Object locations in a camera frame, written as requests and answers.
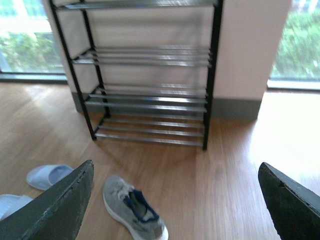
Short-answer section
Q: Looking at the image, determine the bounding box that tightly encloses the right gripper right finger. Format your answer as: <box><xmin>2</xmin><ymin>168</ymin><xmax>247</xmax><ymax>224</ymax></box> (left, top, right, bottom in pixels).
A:
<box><xmin>258</xmin><ymin>162</ymin><xmax>320</xmax><ymax>240</ymax></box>

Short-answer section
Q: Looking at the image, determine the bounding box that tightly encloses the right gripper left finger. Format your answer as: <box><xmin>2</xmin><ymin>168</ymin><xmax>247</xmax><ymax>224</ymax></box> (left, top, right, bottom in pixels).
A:
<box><xmin>0</xmin><ymin>160</ymin><xmax>94</xmax><ymax>240</ymax></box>

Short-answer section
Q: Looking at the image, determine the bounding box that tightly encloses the grey sneaker with navy lining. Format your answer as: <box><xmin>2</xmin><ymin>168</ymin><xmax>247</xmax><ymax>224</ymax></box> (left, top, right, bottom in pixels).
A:
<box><xmin>102</xmin><ymin>175</ymin><xmax>169</xmax><ymax>240</ymax></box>

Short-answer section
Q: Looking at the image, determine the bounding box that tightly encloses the light blue slipper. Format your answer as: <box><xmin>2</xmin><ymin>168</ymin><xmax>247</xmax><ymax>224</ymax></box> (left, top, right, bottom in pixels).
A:
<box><xmin>26</xmin><ymin>164</ymin><xmax>74</xmax><ymax>191</ymax></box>
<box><xmin>0</xmin><ymin>194</ymin><xmax>33</xmax><ymax>221</ymax></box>

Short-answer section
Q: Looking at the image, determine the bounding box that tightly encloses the black metal shoe rack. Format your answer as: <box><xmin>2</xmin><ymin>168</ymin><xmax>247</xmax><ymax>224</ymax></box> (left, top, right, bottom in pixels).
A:
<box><xmin>48</xmin><ymin>0</ymin><xmax>223</xmax><ymax>149</ymax></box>

